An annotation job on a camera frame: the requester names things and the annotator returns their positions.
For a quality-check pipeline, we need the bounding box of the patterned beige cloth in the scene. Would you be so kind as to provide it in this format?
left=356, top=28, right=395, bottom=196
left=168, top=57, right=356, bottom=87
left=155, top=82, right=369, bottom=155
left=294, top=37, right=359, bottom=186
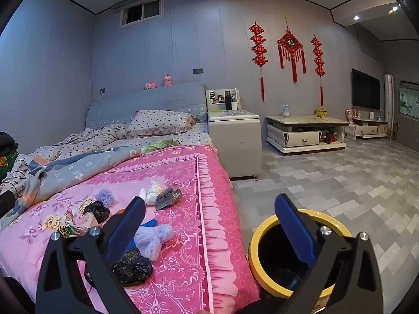
left=0, top=153, right=45, bottom=203

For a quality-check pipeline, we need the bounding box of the black flat television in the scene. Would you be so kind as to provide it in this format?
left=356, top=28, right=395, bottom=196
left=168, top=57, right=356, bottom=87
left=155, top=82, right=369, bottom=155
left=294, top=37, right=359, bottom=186
left=352, top=68, right=381, bottom=112

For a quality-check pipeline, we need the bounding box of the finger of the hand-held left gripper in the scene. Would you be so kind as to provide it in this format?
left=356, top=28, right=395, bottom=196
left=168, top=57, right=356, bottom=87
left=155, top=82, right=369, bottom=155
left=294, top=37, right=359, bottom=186
left=0, top=190, right=22, bottom=218

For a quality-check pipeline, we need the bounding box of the green leaf print cloth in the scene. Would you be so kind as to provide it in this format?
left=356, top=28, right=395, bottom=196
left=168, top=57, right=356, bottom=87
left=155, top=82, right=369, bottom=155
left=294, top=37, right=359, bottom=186
left=141, top=138, right=180, bottom=154

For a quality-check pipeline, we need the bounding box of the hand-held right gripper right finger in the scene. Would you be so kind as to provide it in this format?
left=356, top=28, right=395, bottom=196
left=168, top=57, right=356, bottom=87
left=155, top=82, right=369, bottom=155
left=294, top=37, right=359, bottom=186
left=274, top=194, right=383, bottom=314

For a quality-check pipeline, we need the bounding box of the polka dot duvet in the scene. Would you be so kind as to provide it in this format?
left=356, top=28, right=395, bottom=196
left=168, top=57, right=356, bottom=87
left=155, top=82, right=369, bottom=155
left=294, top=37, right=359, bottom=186
left=33, top=124, right=131, bottom=162

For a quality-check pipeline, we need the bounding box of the white coffee table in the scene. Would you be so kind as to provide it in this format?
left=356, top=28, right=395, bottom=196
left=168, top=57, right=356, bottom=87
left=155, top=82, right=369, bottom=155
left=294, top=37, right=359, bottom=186
left=265, top=114, right=349, bottom=156

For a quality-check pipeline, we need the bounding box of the white leather nightstand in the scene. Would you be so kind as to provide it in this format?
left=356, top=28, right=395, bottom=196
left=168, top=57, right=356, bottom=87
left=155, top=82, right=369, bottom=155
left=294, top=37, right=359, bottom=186
left=206, top=88, right=262, bottom=181

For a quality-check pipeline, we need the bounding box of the fish tank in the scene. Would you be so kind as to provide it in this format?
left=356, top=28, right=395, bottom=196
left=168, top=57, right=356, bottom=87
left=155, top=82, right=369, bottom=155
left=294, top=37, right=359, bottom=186
left=398, top=80, right=419, bottom=115

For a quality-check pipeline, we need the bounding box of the small barred window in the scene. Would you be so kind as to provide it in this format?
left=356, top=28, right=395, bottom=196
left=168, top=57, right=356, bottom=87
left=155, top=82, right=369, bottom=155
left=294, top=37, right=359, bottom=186
left=118, top=0, right=164, bottom=28

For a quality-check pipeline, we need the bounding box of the grey floral quilt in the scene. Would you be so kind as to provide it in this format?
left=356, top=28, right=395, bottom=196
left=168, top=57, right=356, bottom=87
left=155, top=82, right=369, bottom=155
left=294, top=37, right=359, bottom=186
left=0, top=145, right=148, bottom=233

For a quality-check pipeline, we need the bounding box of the long red knot hanging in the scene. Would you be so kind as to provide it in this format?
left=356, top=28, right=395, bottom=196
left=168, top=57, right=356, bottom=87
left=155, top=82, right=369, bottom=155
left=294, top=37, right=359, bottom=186
left=311, top=34, right=326, bottom=107
left=249, top=22, right=269, bottom=102

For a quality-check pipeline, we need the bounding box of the pink floral blanket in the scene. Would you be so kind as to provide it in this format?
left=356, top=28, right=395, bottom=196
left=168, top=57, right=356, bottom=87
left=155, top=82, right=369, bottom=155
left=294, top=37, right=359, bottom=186
left=0, top=144, right=261, bottom=314

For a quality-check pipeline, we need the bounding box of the silver foil snack packet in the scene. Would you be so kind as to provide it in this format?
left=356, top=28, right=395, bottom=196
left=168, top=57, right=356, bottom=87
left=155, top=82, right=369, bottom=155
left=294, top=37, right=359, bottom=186
left=155, top=186, right=183, bottom=211

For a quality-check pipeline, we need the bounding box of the red diamond knot hanging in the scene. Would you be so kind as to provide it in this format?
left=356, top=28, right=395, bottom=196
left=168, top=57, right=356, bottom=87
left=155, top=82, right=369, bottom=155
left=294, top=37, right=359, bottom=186
left=277, top=18, right=307, bottom=83

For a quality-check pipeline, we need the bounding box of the polka dot bed sheet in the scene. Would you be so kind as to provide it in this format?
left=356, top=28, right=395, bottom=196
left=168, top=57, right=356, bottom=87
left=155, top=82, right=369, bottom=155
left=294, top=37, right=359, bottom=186
left=108, top=122, right=213, bottom=153

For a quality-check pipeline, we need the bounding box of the black plastic bag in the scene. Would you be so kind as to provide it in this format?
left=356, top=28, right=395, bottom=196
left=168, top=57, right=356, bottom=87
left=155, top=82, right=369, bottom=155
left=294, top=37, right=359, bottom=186
left=82, top=200, right=111, bottom=225
left=84, top=249, right=154, bottom=287

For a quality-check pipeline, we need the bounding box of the yellow round trash bin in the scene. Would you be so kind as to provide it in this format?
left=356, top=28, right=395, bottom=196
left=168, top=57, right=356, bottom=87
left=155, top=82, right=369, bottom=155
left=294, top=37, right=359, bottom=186
left=248, top=209, right=352, bottom=298

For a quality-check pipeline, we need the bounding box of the pink plush doll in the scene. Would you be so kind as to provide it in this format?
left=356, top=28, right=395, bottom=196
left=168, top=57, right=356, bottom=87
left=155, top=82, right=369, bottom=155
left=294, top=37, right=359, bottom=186
left=344, top=108, right=361, bottom=125

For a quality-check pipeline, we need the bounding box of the green floral cloth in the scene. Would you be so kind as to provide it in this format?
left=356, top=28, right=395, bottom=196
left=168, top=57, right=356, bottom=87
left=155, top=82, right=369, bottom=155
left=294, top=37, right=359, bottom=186
left=0, top=152, right=20, bottom=177

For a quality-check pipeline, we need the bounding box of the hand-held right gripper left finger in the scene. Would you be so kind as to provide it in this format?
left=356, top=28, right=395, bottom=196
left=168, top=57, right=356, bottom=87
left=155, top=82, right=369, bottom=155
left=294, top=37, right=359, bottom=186
left=35, top=197, right=147, bottom=314

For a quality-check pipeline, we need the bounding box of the dark cloth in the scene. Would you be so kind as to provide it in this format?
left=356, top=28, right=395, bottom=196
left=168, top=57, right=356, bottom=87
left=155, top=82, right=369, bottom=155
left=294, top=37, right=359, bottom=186
left=0, top=132, right=19, bottom=154

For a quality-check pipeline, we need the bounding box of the knotted white tissue wad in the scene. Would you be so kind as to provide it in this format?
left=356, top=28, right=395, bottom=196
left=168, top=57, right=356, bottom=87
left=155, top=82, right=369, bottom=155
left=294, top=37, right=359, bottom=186
left=139, top=181, right=164, bottom=206

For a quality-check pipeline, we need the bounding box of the white standing air conditioner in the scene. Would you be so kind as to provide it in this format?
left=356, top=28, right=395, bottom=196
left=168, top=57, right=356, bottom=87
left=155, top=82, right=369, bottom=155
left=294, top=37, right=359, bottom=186
left=384, top=74, right=396, bottom=138

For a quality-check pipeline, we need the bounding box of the grey upholstered bed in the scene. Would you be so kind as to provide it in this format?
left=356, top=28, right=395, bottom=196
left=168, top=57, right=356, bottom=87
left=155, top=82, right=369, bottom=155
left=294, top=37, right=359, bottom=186
left=0, top=82, right=262, bottom=314

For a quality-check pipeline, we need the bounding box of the purple foam fruit net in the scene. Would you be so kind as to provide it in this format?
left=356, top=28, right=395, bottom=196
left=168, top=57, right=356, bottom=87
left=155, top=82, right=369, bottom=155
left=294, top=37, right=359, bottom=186
left=96, top=188, right=115, bottom=206

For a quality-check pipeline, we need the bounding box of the white television stand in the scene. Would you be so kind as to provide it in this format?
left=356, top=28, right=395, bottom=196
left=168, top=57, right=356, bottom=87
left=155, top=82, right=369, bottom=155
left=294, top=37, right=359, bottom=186
left=345, top=118, right=388, bottom=139

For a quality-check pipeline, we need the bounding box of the grey tank cabinet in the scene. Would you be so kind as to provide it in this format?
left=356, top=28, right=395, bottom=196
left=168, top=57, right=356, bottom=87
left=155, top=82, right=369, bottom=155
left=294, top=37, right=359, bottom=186
left=396, top=113, right=419, bottom=153

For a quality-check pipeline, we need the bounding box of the polka dot pillow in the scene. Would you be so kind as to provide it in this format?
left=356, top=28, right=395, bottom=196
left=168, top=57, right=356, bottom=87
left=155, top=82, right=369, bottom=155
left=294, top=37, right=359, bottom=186
left=126, top=109, right=197, bottom=137

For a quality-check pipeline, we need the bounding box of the white foam fruit net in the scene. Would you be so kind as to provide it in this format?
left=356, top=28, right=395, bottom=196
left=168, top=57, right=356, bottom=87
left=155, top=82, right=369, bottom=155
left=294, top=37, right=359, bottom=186
left=134, top=224, right=175, bottom=262

